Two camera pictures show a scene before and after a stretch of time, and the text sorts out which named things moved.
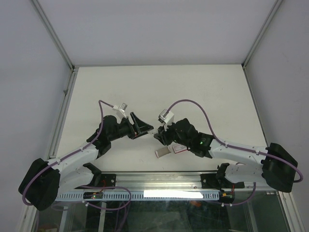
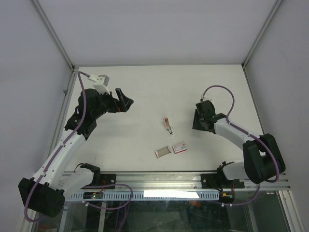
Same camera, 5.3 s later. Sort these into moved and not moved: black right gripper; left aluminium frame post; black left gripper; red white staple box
Moved: black right gripper; black left gripper
Not moved: red white staple box; left aluminium frame post
